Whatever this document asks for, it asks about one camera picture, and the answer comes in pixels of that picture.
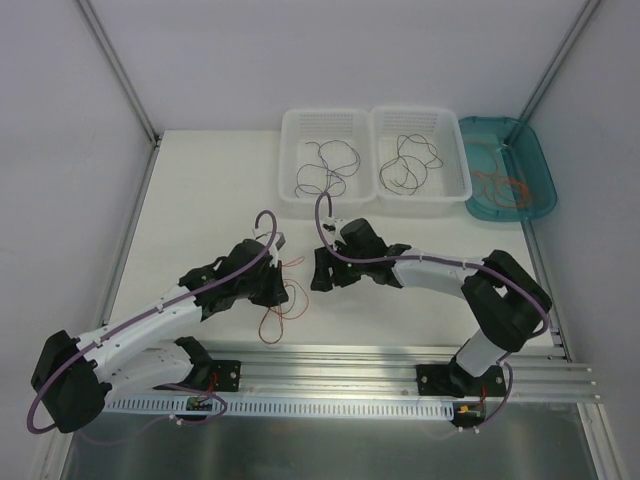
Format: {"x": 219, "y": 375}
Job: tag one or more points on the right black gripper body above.
{"x": 327, "y": 273}

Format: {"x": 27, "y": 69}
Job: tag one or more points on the white perforated basket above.
{"x": 325, "y": 150}
{"x": 421, "y": 167}

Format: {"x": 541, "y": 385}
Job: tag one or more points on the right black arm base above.
{"x": 449, "y": 380}

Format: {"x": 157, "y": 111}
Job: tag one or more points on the slotted white cable duct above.
{"x": 285, "y": 407}

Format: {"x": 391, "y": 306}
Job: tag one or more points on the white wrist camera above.
{"x": 332, "y": 227}
{"x": 274, "y": 240}

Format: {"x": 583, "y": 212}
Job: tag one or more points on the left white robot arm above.
{"x": 76, "y": 377}

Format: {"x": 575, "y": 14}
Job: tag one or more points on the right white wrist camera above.
{"x": 332, "y": 227}

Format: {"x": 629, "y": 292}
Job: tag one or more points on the aluminium mounting rail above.
{"x": 541, "y": 374}

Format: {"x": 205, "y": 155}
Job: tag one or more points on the right white perforated basket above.
{"x": 421, "y": 167}

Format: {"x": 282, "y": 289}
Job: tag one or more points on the left white perforated basket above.
{"x": 325, "y": 150}

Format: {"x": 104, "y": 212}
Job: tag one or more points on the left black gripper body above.
{"x": 270, "y": 288}

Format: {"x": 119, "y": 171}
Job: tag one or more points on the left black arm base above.
{"x": 218, "y": 376}

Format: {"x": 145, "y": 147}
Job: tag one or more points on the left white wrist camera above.
{"x": 274, "y": 240}

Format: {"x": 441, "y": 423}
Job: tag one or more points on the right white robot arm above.
{"x": 509, "y": 306}

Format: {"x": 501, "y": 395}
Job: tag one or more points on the teal plastic tray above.
{"x": 511, "y": 181}

